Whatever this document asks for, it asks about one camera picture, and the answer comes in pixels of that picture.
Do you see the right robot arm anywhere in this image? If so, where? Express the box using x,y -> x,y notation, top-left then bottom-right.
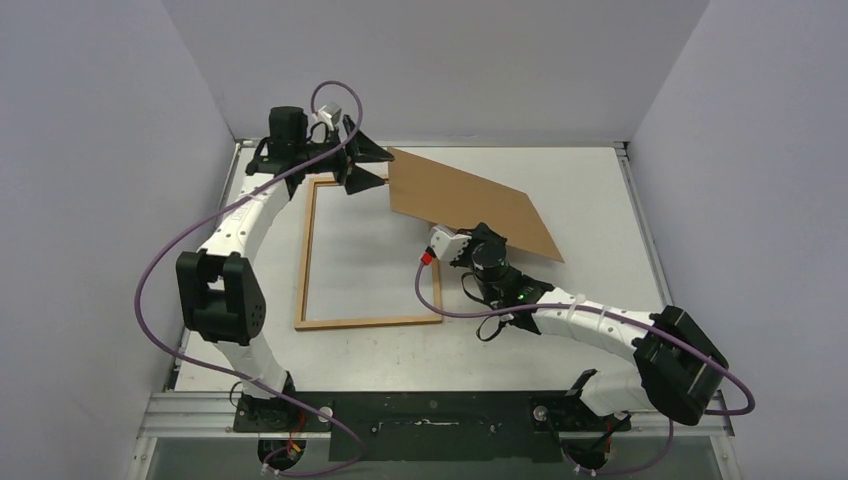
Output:
429,223 -> 728,429

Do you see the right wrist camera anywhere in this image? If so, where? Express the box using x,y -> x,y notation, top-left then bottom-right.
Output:
426,224 -> 472,267

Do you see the aluminium rail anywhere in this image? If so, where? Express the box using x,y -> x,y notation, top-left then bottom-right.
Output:
138,391 -> 735,439

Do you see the brown backing board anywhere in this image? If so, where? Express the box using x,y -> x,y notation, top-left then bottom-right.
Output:
388,147 -> 564,263

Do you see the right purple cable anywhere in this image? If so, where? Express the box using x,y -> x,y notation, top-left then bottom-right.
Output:
414,254 -> 757,478

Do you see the purple cable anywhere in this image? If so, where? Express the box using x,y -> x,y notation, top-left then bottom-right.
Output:
414,254 -> 757,478
134,80 -> 364,480

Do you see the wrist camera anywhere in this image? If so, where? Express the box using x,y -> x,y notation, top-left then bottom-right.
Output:
312,102 -> 342,131
426,224 -> 472,267

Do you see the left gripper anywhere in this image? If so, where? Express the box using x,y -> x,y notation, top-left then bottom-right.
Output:
297,117 -> 394,193

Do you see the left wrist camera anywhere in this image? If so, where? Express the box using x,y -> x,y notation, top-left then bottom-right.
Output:
312,102 -> 342,131

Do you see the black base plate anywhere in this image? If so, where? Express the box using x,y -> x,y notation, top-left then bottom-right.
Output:
232,390 -> 631,463

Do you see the wooden picture frame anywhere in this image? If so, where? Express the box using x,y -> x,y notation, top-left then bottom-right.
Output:
293,176 -> 442,331

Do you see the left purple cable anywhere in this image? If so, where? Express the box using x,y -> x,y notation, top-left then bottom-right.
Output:
134,80 -> 364,480

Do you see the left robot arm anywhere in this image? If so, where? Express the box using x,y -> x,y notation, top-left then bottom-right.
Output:
175,104 -> 394,431

